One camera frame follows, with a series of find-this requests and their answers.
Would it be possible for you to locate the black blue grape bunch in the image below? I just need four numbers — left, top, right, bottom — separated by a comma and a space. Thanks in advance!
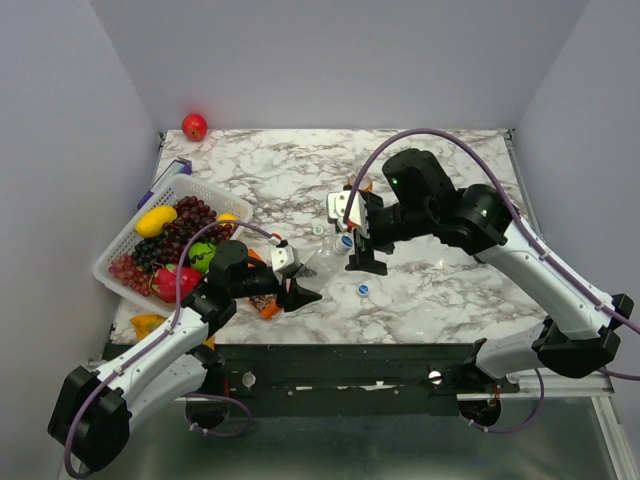
131, 236, 164, 267

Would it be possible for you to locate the yellow mango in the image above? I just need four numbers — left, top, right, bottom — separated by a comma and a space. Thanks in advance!
135, 205, 178, 238

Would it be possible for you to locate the clear bottle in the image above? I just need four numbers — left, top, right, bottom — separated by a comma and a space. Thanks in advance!
301, 235, 350, 288

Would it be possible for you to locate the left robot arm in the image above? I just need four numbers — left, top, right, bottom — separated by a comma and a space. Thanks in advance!
47, 241, 327, 479

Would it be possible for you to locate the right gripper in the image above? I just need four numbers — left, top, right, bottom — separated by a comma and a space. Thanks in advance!
344, 191, 434, 277

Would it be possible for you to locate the light red grape bunch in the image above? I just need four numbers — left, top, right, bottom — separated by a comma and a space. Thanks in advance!
108, 254, 152, 297

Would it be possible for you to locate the green toy fruit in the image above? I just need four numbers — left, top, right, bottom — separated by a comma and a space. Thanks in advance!
188, 242, 217, 274

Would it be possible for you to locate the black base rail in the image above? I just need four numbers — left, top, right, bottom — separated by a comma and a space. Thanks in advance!
195, 343, 519, 417

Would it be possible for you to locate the dark purple grape bunch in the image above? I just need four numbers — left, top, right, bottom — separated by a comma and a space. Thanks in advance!
158, 196, 237, 265

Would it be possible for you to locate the red apple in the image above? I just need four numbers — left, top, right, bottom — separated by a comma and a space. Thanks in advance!
181, 113, 208, 142

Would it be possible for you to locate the white plastic basket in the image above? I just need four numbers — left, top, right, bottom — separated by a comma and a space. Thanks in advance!
92, 174, 253, 317

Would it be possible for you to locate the yellow snack bag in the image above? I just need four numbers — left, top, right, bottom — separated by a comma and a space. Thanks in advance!
130, 314, 167, 342

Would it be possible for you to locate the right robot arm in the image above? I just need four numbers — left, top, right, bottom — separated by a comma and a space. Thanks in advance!
346, 149, 633, 392

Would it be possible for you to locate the orange juice bottle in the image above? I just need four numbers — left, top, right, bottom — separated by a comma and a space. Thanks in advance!
347, 173, 373, 192

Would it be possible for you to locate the purple white box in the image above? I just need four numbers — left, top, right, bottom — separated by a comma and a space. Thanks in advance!
137, 157, 192, 210

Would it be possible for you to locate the orange snack box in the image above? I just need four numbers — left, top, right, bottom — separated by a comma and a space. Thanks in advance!
244, 248, 286, 321

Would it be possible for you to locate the yellow lemon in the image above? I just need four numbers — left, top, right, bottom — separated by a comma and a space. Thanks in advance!
217, 212, 237, 225

